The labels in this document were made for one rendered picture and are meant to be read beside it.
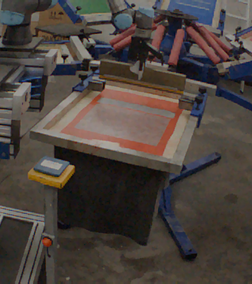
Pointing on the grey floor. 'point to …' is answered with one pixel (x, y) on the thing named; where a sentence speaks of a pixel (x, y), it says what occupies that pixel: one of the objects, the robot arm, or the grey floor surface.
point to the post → (51, 183)
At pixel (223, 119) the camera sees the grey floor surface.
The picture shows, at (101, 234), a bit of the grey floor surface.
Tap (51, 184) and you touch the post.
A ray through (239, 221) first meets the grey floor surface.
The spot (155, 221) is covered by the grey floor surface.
